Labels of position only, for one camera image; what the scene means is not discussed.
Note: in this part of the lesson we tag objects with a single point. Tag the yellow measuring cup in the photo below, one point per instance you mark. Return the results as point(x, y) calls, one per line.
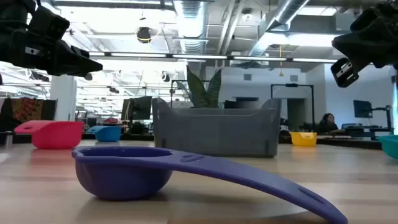
point(303, 139)

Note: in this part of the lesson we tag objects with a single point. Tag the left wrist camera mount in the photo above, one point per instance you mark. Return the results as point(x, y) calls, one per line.
point(49, 21)

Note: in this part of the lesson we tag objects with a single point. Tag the grey plastic basket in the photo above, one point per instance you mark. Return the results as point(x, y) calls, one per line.
point(217, 133)

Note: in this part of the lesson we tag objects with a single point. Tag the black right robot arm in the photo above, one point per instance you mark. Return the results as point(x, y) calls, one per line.
point(391, 7)

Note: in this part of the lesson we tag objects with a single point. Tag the light blue measuring cup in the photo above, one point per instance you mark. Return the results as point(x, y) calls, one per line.
point(390, 146)

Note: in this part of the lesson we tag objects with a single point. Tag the black aluminium table frame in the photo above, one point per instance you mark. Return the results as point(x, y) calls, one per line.
point(342, 141)

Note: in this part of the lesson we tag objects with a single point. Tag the dark blue measuring cup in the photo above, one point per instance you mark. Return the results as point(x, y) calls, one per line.
point(124, 180)

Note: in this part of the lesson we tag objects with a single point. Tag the bright blue measuring cup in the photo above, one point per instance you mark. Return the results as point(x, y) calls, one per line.
point(107, 134)

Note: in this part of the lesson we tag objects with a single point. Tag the silver spiral ceiling duct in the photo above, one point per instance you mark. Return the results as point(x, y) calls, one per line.
point(190, 25)

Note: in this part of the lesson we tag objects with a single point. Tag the dark monitor on arm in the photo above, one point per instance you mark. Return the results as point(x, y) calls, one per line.
point(362, 109)

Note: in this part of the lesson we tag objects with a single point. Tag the red object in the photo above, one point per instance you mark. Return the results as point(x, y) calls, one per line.
point(111, 120)

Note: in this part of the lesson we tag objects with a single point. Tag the black computer monitor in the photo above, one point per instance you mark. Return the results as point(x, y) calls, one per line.
point(138, 107)

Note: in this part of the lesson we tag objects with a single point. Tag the person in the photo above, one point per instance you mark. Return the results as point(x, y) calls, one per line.
point(328, 124)

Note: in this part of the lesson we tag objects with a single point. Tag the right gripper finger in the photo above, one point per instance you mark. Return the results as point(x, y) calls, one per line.
point(349, 43)

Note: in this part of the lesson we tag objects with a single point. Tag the black metal stand frame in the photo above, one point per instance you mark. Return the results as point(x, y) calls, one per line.
point(292, 85)

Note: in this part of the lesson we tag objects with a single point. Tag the red measuring cup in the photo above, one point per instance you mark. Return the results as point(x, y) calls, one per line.
point(53, 135)

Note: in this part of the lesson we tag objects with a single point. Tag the green snake plant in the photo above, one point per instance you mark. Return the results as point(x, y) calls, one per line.
point(202, 90)

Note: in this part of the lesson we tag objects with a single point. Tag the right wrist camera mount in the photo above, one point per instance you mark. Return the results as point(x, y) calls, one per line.
point(363, 20)

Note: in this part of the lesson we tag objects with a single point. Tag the blue office desk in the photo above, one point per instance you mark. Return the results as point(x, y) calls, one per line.
point(367, 128)

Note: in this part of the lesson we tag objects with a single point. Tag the ceiling light strip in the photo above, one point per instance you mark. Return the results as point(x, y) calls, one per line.
point(199, 56)

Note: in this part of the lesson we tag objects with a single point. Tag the colourful patterned cloth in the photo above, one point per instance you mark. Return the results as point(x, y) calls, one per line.
point(26, 109)

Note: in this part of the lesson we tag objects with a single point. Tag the silver slanted ceiling duct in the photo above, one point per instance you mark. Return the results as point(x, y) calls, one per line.
point(280, 18)

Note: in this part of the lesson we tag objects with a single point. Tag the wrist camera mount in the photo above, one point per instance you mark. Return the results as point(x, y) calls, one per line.
point(49, 21)
point(363, 20)

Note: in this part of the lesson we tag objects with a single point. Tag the black panel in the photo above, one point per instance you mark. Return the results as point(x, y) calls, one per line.
point(49, 110)

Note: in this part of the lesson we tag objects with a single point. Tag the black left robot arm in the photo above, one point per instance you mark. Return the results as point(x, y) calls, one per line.
point(12, 12)

